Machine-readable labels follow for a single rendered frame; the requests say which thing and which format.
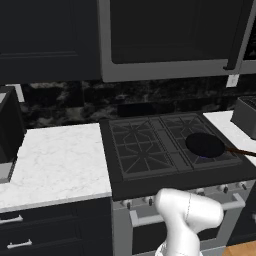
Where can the grey oven door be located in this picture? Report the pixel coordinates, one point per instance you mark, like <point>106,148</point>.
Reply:
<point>143,238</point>

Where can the black gas stove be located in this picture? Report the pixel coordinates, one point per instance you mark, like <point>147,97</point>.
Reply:
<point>146,150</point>

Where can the black countertop appliance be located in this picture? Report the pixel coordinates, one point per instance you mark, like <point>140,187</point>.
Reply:
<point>8,133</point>

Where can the dark upper cupboard door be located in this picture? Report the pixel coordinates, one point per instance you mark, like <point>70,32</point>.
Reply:
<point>46,36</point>

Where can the silver stove knob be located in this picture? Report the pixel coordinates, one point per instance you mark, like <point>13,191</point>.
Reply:
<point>128,204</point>
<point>242,185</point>
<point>200,191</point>
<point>223,189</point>
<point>150,201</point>

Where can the dark grey box appliance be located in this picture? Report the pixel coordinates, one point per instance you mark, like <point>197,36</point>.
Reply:
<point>246,116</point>

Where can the white wall outlet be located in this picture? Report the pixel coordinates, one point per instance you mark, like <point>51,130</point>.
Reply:
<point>20,93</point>
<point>232,80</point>

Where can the grey microwave oven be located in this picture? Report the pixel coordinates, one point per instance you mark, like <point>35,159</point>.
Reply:
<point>166,71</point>

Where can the dark drawer front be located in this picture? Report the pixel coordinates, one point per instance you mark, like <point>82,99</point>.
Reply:
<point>66,213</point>
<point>66,241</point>

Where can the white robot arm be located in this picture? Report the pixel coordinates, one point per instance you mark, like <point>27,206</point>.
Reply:
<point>186,213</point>

